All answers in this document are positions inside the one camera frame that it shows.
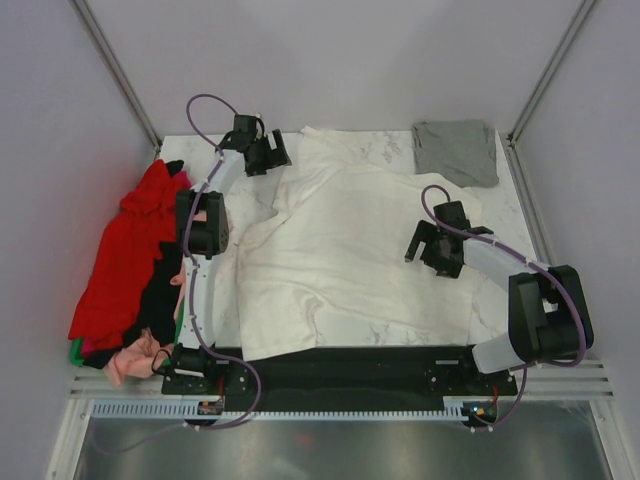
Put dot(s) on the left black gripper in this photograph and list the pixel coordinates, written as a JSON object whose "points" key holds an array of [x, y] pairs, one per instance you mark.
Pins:
{"points": [[277, 158]]}

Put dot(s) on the right aluminium frame post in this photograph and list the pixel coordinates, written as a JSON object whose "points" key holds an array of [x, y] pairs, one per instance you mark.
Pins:
{"points": [[551, 68]]}

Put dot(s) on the magenta t shirt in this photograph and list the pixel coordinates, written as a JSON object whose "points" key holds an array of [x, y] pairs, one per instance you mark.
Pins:
{"points": [[182, 180]]}

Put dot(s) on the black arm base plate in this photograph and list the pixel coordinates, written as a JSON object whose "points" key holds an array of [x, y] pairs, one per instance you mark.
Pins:
{"points": [[404, 376]]}

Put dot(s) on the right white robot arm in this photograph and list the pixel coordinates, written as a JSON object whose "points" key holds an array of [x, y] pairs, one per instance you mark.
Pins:
{"points": [[547, 316]]}

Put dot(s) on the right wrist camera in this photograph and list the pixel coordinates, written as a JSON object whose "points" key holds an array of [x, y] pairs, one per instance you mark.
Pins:
{"points": [[452, 214]]}

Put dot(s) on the white slotted cable duct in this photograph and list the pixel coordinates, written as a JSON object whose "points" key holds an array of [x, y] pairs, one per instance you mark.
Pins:
{"points": [[204, 410]]}

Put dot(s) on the light pink t shirt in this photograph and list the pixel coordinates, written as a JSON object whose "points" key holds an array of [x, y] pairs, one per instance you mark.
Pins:
{"points": [[150, 342]]}

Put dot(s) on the green t shirt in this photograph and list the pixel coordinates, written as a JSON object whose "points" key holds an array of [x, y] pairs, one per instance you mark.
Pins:
{"points": [[77, 352]]}

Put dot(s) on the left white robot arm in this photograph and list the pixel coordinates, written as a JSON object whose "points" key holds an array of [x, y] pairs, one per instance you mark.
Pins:
{"points": [[203, 230]]}

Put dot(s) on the aluminium frame post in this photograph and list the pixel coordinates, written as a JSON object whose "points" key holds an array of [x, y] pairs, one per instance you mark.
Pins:
{"points": [[109, 58], [551, 68]]}

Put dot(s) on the folded grey t shirt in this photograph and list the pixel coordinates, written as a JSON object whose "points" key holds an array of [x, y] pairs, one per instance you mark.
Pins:
{"points": [[462, 151]]}

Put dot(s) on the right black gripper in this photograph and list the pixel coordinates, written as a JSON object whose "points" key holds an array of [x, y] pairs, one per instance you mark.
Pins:
{"points": [[427, 233]]}

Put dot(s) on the black t shirt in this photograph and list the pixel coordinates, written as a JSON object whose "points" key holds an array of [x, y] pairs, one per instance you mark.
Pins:
{"points": [[131, 292]]}

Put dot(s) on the left aluminium frame post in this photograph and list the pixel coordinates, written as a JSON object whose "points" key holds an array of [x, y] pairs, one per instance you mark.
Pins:
{"points": [[109, 58]]}

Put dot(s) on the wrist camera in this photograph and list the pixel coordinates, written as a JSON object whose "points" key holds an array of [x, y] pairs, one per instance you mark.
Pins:
{"points": [[452, 214], [249, 126]]}

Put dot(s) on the red t shirt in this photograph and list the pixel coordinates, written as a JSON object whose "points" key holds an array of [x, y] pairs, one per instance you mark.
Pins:
{"points": [[124, 262]]}

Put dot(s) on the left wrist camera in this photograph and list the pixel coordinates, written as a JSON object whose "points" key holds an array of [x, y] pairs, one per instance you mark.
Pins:
{"points": [[249, 126]]}

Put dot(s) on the white coca-cola t shirt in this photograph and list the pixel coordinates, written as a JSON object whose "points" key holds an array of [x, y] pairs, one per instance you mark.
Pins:
{"points": [[333, 254]]}

